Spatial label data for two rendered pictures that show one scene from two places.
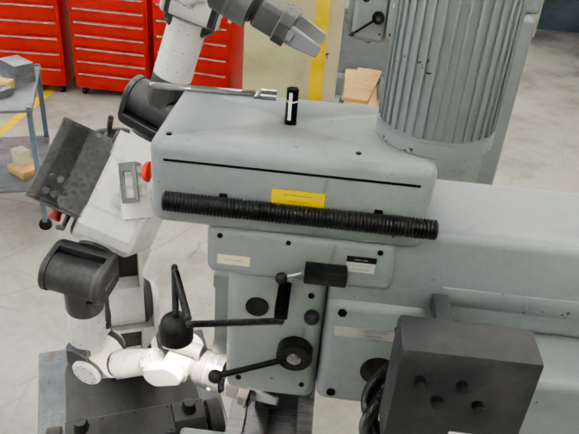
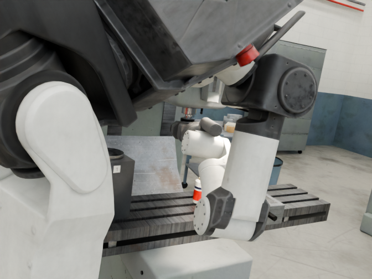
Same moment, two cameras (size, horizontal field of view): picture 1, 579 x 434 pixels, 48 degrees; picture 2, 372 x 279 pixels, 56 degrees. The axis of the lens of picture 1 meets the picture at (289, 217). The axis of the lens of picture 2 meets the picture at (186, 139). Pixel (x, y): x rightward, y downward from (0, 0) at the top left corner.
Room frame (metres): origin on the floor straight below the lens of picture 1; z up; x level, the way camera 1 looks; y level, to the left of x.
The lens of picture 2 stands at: (1.68, 0.96, 1.44)
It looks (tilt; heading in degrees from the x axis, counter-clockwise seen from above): 13 degrees down; 237
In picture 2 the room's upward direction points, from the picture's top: 8 degrees clockwise
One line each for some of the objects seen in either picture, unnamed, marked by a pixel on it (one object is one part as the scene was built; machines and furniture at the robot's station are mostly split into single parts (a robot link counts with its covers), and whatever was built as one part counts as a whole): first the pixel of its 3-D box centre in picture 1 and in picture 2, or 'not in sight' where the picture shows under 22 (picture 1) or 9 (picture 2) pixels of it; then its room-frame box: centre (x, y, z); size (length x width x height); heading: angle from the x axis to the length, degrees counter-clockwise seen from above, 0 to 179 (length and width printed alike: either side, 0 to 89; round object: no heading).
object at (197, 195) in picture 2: not in sight; (200, 187); (0.96, 0.00, 1.01); 0.04 x 0.04 x 0.11
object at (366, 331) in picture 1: (369, 319); not in sight; (1.05, -0.18, 1.47); 0.24 x 0.19 x 0.26; 177
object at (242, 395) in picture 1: (233, 377); (193, 135); (1.08, 0.10, 1.23); 0.13 x 0.12 x 0.10; 162
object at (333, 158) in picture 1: (295, 162); not in sight; (1.06, 0.00, 1.81); 0.47 x 0.26 x 0.16; 87
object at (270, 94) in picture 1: (213, 89); not in sight; (1.17, 0.17, 1.89); 0.24 x 0.04 x 0.01; 90
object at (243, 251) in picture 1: (304, 225); not in sight; (1.05, -0.03, 1.68); 0.34 x 0.24 x 0.10; 87
